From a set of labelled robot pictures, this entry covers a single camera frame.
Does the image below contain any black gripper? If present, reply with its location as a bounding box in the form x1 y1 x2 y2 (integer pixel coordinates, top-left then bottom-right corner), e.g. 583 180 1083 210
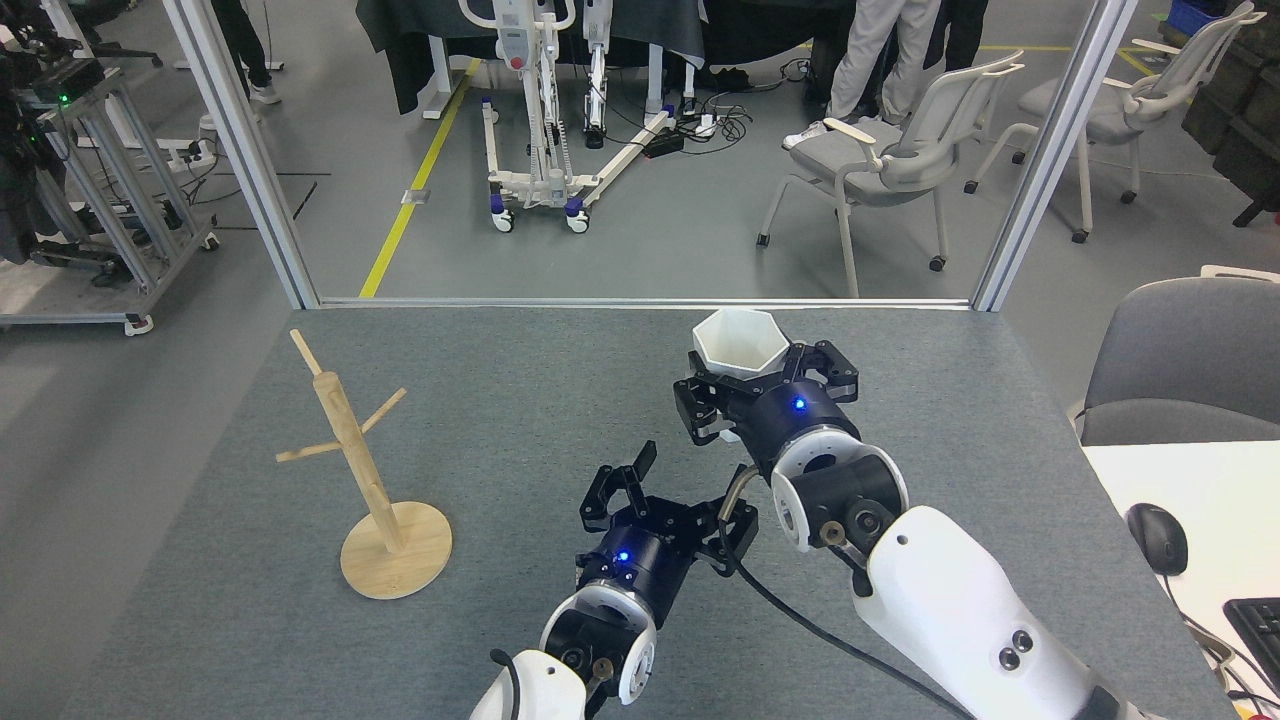
673 340 863 481
575 440 759 608

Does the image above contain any white faceted cup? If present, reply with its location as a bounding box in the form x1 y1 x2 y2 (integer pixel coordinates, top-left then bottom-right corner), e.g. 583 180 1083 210
692 308 791 383

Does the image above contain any wooden cup rack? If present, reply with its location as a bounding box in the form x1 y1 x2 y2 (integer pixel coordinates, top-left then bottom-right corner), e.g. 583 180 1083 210
276 329 453 601

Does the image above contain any white stand on wheels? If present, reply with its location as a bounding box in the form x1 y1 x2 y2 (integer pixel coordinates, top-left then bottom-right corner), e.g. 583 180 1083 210
458 0 676 236

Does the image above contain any person in light trousers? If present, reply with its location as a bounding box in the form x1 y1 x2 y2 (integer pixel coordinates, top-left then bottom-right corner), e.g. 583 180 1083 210
783 0 946 151

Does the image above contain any person in dark trousers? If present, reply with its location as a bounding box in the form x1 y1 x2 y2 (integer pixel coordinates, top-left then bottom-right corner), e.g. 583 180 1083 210
920 0 991 76

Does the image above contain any dark grey padded chair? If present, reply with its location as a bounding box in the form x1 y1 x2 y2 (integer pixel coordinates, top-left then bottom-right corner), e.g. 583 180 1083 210
1068 265 1280 447

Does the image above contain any black computer mouse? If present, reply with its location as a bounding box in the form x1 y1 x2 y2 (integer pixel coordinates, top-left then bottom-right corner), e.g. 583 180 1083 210
1126 503 1190 576

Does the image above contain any white desk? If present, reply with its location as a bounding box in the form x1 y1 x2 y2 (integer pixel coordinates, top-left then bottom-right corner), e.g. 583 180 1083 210
1082 440 1280 720

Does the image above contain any white table leg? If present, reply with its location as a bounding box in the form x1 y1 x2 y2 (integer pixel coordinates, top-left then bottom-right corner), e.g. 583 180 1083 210
422 35 471 121

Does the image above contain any black table cloth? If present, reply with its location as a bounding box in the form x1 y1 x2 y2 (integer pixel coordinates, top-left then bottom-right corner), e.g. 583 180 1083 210
355 0 846 116

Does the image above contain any black keyboard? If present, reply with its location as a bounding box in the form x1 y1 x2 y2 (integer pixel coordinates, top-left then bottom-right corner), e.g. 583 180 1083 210
1223 597 1280 691

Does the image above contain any blue bin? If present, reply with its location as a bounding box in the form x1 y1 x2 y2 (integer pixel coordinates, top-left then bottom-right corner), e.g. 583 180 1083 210
1168 0 1236 31

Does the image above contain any person with white shoes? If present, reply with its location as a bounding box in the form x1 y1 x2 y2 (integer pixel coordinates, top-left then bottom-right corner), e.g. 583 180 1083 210
210 0 283 106

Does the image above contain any grey chair with white frame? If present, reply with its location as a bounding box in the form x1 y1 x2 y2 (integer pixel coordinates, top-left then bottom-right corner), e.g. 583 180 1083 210
965 2 1266 244
757 50 1026 299

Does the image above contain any silver table edge rail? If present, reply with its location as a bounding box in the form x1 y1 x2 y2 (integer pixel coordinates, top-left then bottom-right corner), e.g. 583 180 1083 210
318 297 976 311

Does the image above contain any silver frame post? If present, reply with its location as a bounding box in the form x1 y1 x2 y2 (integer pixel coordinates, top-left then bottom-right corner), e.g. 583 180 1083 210
972 0 1141 313
160 0 321 311

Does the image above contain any aluminium frame cart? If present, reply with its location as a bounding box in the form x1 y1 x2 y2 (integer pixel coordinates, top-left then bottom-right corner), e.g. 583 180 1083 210
0 60 221 336

